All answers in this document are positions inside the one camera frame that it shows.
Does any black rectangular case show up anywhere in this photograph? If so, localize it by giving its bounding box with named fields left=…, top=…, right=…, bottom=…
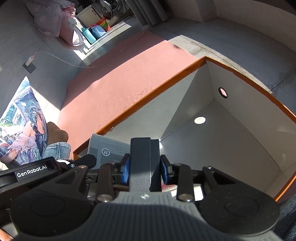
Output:
left=129, top=138, right=162, bottom=193

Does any pink floor mat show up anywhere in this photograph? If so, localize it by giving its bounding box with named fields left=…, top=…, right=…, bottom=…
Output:
left=57, top=31, right=205, bottom=158

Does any grey book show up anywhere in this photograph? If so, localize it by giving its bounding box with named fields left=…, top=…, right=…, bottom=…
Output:
left=87, top=133, right=130, bottom=169

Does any anime print pillow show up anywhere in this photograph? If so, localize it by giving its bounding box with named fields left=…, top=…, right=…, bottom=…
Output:
left=1, top=77, right=48, bottom=170

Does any crochet bunny plush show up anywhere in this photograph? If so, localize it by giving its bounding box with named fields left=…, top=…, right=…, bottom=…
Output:
left=162, top=184, right=178, bottom=192

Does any wall socket with charger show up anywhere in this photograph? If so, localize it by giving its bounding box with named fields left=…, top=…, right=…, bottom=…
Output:
left=23, top=53, right=37, bottom=73

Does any orange cardboard box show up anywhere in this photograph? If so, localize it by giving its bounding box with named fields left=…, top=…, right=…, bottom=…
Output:
left=74, top=57, right=295, bottom=202

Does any grey curtain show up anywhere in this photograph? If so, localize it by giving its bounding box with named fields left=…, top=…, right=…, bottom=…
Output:
left=126, top=0, right=169, bottom=27

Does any person left hand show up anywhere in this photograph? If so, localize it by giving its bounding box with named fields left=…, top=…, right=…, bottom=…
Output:
left=0, top=229, right=13, bottom=241

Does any pink polka dot cloth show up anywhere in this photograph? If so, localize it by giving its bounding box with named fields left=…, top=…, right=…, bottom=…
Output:
left=24, top=1, right=84, bottom=47

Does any brown sock foot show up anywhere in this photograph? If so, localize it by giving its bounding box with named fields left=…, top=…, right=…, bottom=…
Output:
left=47, top=122, right=69, bottom=145

